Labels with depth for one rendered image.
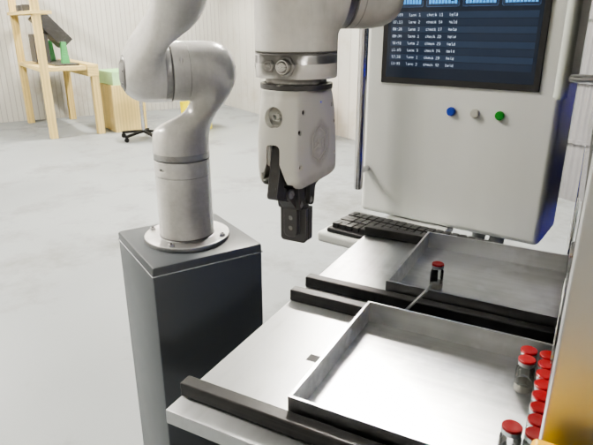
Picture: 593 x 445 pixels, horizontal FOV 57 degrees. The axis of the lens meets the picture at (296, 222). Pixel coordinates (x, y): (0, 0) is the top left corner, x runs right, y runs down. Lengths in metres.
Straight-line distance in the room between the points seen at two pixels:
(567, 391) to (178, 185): 0.89
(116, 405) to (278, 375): 1.51
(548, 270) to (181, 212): 0.74
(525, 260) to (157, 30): 0.81
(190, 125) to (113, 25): 8.01
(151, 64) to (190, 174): 0.23
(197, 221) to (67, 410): 1.22
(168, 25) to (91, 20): 8.00
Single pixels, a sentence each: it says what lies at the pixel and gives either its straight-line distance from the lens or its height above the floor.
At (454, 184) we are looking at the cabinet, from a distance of 1.48.
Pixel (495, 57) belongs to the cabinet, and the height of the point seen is 1.24.
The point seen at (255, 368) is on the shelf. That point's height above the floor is 0.88.
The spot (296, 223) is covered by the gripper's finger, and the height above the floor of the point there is 1.11.
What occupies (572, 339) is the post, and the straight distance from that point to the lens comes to 0.44.
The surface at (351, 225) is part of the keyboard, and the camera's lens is 1.41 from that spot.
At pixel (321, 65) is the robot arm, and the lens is 0.55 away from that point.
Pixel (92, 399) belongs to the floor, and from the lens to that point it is 2.27.
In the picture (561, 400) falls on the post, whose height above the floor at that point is 1.05.
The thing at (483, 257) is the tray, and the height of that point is 0.88.
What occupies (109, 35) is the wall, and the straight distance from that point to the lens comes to 9.12.
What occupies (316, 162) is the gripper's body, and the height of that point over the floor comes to 1.18.
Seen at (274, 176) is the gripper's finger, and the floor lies 1.17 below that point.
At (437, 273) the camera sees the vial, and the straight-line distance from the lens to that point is 0.97.
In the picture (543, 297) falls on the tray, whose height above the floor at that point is 0.88.
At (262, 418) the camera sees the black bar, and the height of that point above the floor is 0.89.
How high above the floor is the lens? 1.31
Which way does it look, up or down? 20 degrees down
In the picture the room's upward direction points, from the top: straight up
